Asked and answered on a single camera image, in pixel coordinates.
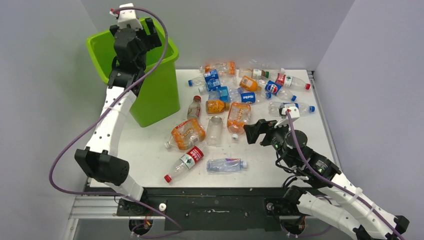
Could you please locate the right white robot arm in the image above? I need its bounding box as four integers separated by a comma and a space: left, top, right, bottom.
243, 119, 410, 240

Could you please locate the pepsi bottle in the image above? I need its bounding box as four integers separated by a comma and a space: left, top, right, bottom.
256, 79, 297, 102
228, 87, 272, 105
268, 101, 316, 117

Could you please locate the crushed orange label bottle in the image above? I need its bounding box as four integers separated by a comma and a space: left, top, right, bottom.
164, 118, 206, 151

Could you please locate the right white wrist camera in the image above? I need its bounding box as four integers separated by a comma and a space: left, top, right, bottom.
274, 105, 300, 129

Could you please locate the small red-cap bottle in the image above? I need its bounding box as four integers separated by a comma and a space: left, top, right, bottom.
187, 95, 202, 120

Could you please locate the orange label white-cap bottle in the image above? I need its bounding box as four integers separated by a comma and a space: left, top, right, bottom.
226, 102, 252, 141

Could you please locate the red label clear bottle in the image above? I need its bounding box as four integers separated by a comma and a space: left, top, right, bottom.
163, 143, 209, 183

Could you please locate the Pepsi bottle centre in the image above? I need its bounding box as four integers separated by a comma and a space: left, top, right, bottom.
228, 87, 272, 105

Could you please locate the green plastic bin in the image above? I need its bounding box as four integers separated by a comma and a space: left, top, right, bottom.
86, 17, 180, 127

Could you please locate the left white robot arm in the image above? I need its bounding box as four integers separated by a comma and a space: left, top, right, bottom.
74, 17, 162, 216

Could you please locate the Pepsi bottle right side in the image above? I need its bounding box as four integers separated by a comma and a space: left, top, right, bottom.
268, 101, 316, 117

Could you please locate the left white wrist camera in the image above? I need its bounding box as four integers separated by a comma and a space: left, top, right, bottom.
109, 8, 144, 31

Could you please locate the small clear blue-cap bottle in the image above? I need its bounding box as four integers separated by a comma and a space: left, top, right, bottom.
206, 158, 248, 174

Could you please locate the Pepsi bottle upper right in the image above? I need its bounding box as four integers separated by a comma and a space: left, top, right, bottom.
256, 79, 297, 102

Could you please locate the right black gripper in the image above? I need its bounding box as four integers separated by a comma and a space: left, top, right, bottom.
243, 116, 295, 167

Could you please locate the blue label clear bottle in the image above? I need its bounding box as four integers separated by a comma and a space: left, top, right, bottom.
187, 69, 237, 94

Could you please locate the red label bottle rear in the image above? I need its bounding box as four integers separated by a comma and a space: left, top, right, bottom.
269, 73, 311, 91

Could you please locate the orange bottle barcode label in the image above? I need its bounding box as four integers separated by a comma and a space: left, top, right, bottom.
239, 75, 262, 92

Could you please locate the small orange juice bottle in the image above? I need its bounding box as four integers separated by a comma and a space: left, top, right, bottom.
205, 99, 230, 114

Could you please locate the aluminium frame rail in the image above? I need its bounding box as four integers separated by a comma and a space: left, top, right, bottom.
62, 195, 118, 240

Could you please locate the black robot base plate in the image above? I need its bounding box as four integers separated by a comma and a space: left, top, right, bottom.
115, 187, 319, 232

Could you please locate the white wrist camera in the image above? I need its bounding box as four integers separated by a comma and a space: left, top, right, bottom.
274, 105, 300, 129
109, 8, 144, 31

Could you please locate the orange label bottle rear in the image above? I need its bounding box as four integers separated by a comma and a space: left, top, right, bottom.
199, 61, 236, 76

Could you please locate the green-red label bottle rear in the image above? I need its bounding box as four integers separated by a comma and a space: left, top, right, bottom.
238, 68, 285, 80

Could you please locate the clear bottle without label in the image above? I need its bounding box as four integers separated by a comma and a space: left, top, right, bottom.
205, 116, 223, 147

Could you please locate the crushed blue label bottle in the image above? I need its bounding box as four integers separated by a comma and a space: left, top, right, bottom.
208, 86, 244, 103

